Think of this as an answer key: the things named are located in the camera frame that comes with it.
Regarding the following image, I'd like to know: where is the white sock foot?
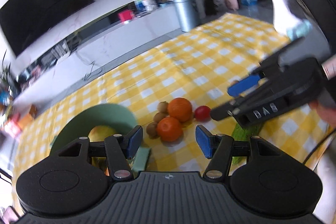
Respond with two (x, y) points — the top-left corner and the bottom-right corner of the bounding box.
(272, 0), (302, 35)

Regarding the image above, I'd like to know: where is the person's right hand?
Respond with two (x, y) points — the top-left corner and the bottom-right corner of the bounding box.
(308, 57), (336, 128)

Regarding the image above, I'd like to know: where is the red cherry tomato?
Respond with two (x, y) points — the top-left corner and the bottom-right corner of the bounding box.
(194, 106), (211, 122)

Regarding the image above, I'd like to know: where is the yellow white checkered tablecloth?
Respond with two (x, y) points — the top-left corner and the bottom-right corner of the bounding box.
(13, 14), (331, 184)

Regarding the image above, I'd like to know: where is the white marble tv cabinet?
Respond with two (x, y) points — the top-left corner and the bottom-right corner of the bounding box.
(13, 5), (180, 110)

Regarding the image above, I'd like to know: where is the silver pedal trash can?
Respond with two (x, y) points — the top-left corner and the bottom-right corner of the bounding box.
(174, 0), (201, 32)

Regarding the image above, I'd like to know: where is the black wall television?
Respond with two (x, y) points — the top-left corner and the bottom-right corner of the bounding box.
(1, 0), (94, 56)

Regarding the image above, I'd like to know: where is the green cucumber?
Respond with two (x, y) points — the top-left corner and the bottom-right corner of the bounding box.
(231, 122), (264, 164)

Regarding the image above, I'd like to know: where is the red box on cabinet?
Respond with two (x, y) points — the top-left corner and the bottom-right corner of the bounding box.
(118, 9), (133, 23)

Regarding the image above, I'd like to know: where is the orange tangerine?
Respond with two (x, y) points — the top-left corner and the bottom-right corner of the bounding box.
(157, 117), (183, 142)
(167, 97), (193, 123)

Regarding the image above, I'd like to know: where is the black power cable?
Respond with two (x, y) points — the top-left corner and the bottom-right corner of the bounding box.
(76, 52), (106, 81)

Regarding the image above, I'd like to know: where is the brown longan back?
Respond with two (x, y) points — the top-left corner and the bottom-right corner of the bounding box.
(157, 101), (169, 113)

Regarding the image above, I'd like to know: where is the yellow-green pear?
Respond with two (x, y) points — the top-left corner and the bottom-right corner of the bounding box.
(88, 126), (117, 142)

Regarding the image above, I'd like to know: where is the green colander bowl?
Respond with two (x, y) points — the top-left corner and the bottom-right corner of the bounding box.
(49, 103), (153, 177)

